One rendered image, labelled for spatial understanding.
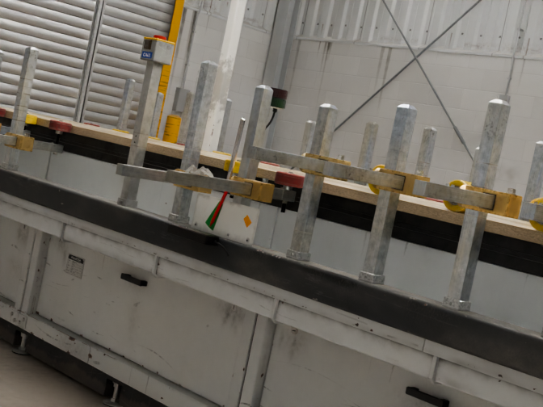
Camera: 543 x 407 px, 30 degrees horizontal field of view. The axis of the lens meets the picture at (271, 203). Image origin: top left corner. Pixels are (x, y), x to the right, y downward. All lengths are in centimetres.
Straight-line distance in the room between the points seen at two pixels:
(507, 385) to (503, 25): 915
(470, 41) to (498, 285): 899
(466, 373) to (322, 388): 67
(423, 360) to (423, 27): 963
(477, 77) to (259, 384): 847
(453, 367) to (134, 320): 148
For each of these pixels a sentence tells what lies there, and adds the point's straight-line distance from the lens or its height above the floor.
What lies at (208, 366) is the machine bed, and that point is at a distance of 317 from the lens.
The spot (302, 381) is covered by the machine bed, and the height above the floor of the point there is 34.
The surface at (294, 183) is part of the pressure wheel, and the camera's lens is 277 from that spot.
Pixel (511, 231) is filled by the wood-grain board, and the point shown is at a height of 89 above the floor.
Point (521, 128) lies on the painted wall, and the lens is 1077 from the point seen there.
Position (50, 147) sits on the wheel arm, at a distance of 378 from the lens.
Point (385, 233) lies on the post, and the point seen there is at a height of 82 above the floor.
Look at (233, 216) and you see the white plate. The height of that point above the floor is 76.
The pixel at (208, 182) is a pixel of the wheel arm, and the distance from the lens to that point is 259.
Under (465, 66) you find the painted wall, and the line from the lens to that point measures 1131.
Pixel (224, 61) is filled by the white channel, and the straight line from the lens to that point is 438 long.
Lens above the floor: 96
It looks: 3 degrees down
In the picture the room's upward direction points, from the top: 12 degrees clockwise
